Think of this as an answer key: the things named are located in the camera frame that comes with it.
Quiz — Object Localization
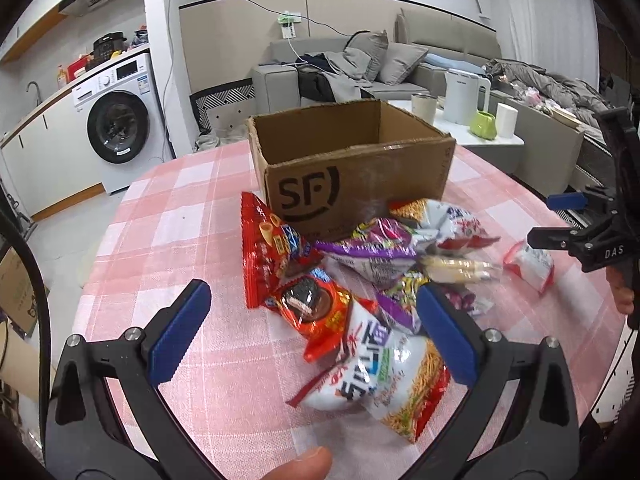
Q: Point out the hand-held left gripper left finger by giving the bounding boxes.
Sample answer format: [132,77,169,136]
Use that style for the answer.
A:
[45,280,213,480]

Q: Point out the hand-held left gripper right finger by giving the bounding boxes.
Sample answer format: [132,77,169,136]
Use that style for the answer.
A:
[416,282,583,480]

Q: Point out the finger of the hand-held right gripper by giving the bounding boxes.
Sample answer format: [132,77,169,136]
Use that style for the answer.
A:
[527,215,631,273]
[546,186,618,213]

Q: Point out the small red white packet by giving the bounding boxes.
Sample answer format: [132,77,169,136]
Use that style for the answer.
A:
[502,240,555,295]

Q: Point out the purple snack packet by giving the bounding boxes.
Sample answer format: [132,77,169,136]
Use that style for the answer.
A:
[315,217,426,286]
[372,270,493,336]

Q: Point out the clear bread stick packet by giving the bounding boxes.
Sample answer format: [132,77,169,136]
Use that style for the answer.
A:
[420,254,503,286]

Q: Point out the white noodle snack packet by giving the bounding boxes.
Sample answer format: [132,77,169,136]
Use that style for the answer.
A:
[285,302,453,445]
[390,199,501,256]

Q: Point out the red wafer roll packet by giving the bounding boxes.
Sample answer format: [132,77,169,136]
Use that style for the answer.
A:
[241,191,326,311]

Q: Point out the red chocolate cookie packet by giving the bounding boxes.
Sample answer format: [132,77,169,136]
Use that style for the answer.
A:
[265,270,376,363]

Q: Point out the brown cardboard box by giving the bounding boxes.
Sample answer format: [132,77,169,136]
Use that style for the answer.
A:
[246,99,457,241]

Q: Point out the person's right hand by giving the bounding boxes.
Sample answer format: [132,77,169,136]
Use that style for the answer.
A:
[606,260,637,316]

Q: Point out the person's left hand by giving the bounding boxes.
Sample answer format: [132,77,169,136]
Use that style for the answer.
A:
[252,447,333,480]

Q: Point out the white cylinder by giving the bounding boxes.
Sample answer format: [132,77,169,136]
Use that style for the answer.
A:
[495,102,518,139]

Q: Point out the green mug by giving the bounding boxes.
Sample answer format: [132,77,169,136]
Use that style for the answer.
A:
[469,110,498,141]

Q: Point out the grey duvet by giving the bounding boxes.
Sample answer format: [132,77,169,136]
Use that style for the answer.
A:
[482,57,613,126]

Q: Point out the pink plaid tablecloth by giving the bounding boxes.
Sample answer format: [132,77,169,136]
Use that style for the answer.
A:
[75,140,628,480]

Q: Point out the white marble coffee table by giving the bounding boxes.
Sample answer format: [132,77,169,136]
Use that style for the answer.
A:
[387,100,526,148]

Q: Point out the white electric kettle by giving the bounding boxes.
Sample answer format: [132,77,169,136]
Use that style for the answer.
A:
[444,68,493,126]

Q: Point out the cardboard box on floor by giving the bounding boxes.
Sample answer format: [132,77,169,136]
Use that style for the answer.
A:
[0,247,51,336]

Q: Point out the beige tumbler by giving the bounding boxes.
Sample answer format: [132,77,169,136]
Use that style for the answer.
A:
[411,93,440,126]

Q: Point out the grey sofa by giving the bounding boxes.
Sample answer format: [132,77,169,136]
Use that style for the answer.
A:
[251,7,501,113]

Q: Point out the light blue folded blanket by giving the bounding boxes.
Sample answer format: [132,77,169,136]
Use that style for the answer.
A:
[424,54,468,68]

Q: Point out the white washing machine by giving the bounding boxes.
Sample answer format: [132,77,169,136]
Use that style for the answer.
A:
[70,52,168,196]

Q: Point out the grey pillow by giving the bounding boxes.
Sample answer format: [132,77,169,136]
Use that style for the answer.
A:
[345,30,390,81]
[375,41,430,86]

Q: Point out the white kitchen counter cabinet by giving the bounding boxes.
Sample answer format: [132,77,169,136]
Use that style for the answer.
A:
[0,80,108,221]

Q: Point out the black white patterned cushion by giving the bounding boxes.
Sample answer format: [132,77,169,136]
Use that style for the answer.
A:
[190,80,256,133]

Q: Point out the grey jacket pile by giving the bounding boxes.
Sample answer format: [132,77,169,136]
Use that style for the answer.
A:
[297,50,376,103]

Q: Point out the black pressure cooker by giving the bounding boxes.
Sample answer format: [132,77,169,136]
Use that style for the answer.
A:
[92,32,126,61]

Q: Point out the green white power strip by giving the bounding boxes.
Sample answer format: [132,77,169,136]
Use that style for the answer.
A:
[277,10,303,41]

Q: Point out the white wall cabinets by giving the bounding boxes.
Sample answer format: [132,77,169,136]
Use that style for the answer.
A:
[0,0,68,63]

